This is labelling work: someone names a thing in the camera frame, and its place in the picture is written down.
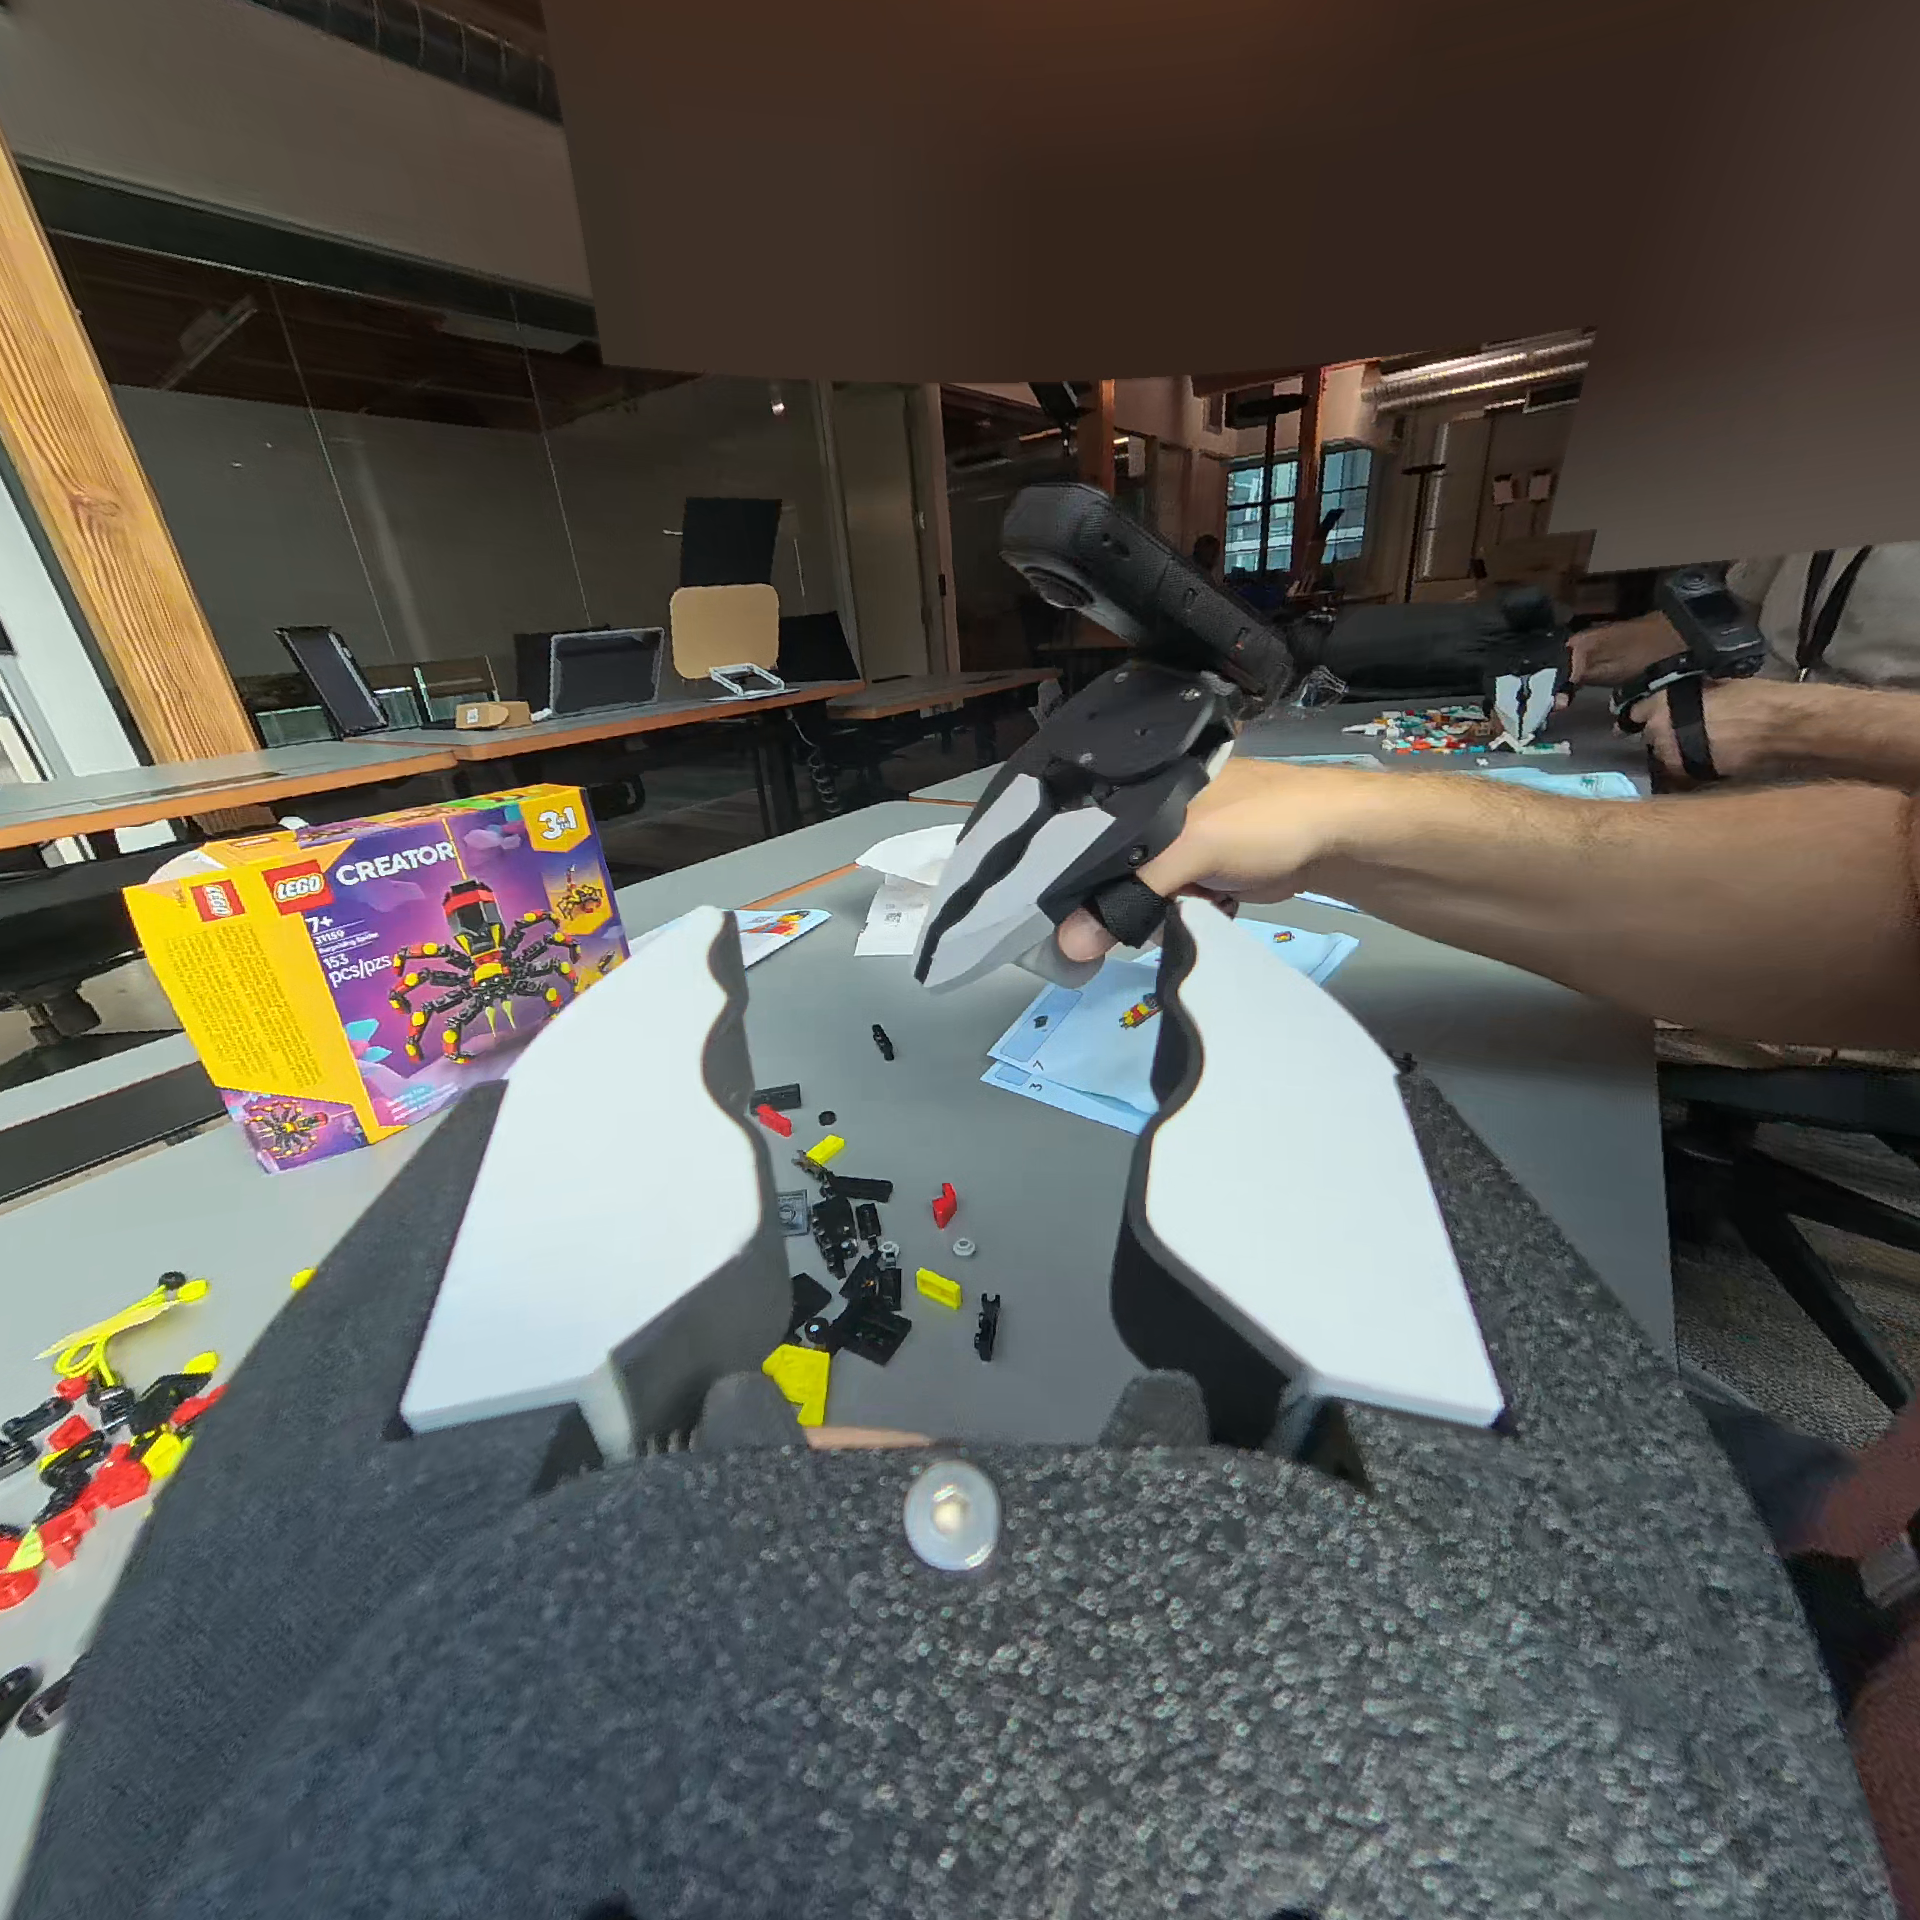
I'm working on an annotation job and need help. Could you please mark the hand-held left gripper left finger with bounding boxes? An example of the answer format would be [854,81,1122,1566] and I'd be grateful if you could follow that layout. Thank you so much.
[398,902,799,1464]

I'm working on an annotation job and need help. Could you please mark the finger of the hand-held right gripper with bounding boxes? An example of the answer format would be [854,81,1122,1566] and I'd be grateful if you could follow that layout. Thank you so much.
[915,767,1056,981]
[929,802,1124,993]

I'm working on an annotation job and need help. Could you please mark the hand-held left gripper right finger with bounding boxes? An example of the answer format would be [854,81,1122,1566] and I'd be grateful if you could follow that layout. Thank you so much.
[1111,896,1508,1453]

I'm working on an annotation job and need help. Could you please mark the person's right forearm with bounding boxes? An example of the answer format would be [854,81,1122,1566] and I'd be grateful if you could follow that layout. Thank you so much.
[1306,773,1920,1056]

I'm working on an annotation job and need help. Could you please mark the another person's forearm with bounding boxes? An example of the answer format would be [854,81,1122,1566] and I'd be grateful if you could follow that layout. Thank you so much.
[1710,673,1920,784]

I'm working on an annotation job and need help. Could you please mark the grey desk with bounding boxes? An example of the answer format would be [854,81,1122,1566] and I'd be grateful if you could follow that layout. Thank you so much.
[0,799,1678,1863]

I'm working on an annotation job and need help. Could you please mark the person's right hand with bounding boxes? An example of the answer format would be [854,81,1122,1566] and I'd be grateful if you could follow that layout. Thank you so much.
[1055,757,1360,965]

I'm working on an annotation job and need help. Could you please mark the white paper bag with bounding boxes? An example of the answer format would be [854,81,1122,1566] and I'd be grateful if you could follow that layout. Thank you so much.
[854,823,969,961]

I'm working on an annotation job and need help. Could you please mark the light blue instruction booklet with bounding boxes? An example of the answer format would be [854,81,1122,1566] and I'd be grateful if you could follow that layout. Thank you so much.
[980,1049,1162,1135]
[994,920,1360,1115]

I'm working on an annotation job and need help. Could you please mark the wooden top table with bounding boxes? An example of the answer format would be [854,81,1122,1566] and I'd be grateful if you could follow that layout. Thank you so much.
[825,670,1062,721]
[353,680,870,767]
[0,743,463,856]

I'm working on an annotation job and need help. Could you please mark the small white leaflet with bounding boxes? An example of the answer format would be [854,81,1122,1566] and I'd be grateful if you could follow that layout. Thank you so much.
[632,904,832,976]

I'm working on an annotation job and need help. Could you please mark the dark bag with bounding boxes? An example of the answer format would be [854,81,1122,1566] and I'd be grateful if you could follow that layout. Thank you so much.
[1318,589,1567,694]

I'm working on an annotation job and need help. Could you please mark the pile of black toy bricks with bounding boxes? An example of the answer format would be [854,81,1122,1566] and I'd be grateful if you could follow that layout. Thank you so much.
[777,1169,916,1366]

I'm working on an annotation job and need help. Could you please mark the pile of colourful bricks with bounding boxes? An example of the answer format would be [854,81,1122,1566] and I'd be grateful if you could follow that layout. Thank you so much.
[1342,702,1572,767]

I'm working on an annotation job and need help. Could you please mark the tan board on stand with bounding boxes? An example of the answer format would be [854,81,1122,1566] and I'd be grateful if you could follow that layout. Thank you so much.
[671,583,787,702]

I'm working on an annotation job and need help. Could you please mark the yellow purple toy brick box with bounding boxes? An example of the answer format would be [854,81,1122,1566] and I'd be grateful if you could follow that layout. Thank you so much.
[123,784,626,1176]

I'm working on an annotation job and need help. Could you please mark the black upright panel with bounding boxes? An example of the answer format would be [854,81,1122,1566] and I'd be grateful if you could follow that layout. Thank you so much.
[679,495,787,592]

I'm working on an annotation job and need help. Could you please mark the black monitor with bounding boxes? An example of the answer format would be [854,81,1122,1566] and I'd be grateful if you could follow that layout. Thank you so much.
[546,626,665,720]

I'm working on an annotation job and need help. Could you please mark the pile of red black bricks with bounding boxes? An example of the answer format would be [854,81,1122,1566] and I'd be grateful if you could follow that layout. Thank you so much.
[0,1345,227,1616]

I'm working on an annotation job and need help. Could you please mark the black tablet on stand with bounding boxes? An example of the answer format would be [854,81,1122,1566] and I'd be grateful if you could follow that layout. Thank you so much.
[278,623,395,737]

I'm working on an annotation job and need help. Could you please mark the person's red-brown trouser legs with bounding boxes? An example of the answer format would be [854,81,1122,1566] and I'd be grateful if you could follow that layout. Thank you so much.
[1770,1386,1920,1920]

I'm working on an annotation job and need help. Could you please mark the wooden pillar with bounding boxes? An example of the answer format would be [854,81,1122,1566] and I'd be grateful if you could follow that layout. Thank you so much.
[0,134,265,837]

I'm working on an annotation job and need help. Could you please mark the neon yellow elastic string piece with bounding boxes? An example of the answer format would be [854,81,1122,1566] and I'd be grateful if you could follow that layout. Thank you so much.
[38,1270,214,1384]

